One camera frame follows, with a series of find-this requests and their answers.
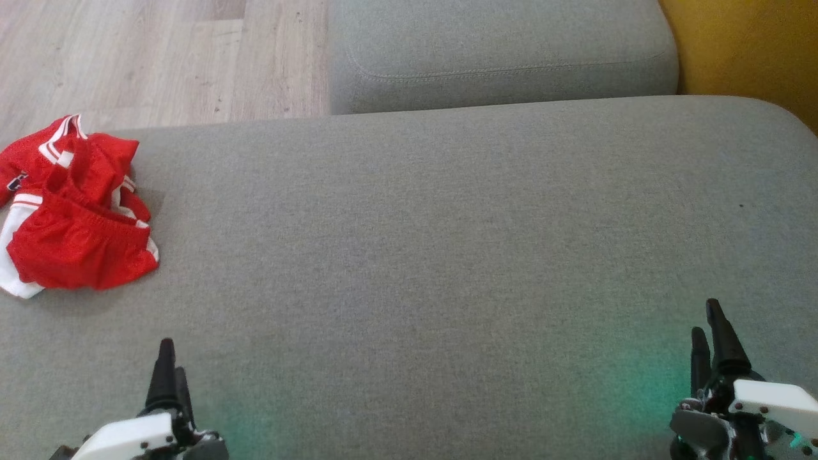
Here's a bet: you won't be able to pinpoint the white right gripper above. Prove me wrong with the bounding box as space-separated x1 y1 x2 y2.
669 298 818 460

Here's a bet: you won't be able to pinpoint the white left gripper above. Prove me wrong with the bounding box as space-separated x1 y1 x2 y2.
69 338 229 460

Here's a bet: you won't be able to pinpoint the red shorts with white trim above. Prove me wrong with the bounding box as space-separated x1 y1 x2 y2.
6 187 160 291

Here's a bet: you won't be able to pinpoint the red and white jersey shirt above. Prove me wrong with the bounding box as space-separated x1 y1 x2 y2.
0 113 153 300

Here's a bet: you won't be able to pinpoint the grey fabric sofa seat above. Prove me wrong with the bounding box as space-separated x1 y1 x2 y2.
0 95 818 460

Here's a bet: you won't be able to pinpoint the mustard yellow furniture panel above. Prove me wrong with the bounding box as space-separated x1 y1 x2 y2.
658 0 818 135

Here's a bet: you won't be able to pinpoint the grey fabric sofa cushion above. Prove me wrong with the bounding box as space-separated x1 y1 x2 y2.
327 0 680 116

